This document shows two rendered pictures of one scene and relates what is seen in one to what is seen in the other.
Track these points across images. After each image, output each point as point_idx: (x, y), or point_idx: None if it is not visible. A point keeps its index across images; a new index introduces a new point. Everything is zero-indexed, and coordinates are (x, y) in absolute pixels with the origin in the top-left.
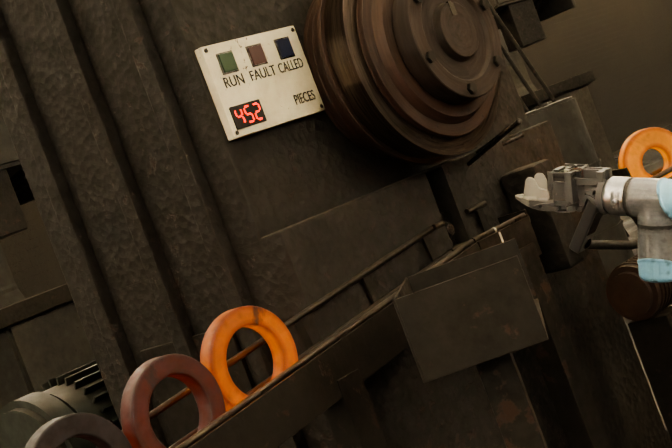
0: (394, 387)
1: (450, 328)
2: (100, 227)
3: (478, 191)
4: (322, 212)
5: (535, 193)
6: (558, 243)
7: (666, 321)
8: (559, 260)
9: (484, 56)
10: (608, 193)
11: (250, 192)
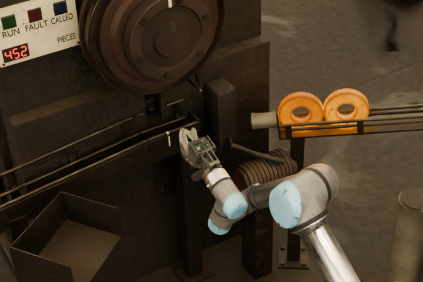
0: None
1: (33, 271)
2: None
3: (183, 90)
4: (58, 102)
5: (184, 141)
6: (218, 136)
7: None
8: (216, 142)
9: (192, 49)
10: (207, 179)
11: (7, 93)
